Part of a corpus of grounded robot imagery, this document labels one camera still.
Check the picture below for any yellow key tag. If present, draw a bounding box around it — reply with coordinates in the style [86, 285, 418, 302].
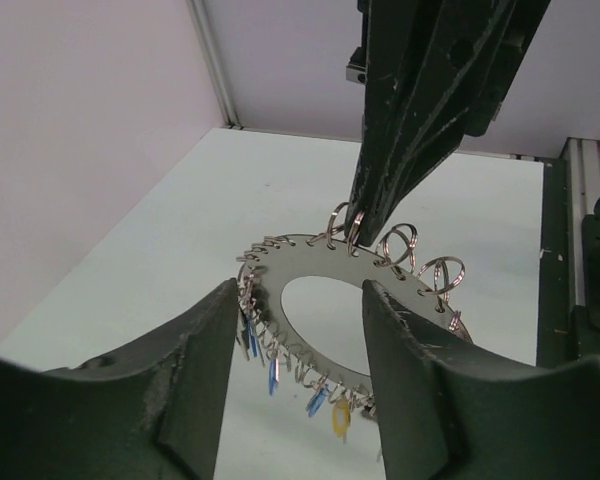
[332, 398, 351, 443]

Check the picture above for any blue key tag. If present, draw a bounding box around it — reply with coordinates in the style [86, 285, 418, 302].
[268, 356, 279, 396]

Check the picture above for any aluminium frame rail left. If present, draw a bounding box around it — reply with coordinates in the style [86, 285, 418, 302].
[189, 0, 243, 129]

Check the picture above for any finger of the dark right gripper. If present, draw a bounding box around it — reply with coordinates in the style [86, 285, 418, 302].
[346, 1, 440, 240]
[359, 0, 551, 247]

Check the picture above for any large metal key organizer ring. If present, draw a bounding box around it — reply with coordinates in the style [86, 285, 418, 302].
[234, 202, 474, 401]

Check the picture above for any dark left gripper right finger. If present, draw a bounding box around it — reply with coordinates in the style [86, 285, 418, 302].
[362, 280, 600, 479]

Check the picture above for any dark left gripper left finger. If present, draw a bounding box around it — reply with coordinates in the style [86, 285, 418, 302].
[0, 279, 239, 479]

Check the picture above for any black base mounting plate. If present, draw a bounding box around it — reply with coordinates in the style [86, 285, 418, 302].
[536, 158, 573, 368]

